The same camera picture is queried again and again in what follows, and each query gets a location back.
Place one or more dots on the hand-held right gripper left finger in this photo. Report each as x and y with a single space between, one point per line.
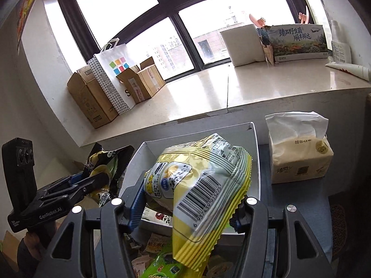
134 208

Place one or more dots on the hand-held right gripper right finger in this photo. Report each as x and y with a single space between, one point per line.
235 225

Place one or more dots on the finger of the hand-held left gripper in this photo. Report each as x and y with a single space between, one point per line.
78 178
92 184

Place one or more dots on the black and yellow snack packet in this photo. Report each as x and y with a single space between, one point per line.
101 157

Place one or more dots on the yellow striped snack packet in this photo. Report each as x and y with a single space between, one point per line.
203 179

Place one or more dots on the white cardboard box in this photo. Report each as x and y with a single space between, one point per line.
203 133

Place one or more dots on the person's left hand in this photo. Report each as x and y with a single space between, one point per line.
32 241

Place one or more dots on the white and red snack packet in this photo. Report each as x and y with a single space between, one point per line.
156 215

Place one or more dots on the beige snack packet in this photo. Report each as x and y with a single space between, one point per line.
158 241

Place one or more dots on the small pale snack packet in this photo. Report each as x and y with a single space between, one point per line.
140 266

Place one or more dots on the brown cardboard piece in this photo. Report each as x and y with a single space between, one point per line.
10 246

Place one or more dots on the yellow tissue pack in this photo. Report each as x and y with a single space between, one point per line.
298 156

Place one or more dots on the brown woven mat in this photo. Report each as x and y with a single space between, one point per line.
339 228

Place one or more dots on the white dotted paper bag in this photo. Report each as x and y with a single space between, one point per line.
116 75

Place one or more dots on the open brown cardboard box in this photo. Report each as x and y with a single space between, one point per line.
145 82

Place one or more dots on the white foam box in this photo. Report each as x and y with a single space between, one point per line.
243 45

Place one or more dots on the white tube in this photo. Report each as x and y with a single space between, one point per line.
350 69

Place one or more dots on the landscape printed box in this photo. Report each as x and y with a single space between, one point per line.
298 42

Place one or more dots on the white pouch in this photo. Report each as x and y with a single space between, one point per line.
340 47

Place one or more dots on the wall poster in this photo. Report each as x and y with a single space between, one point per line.
27 3

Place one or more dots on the black window frame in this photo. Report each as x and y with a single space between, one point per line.
166 4

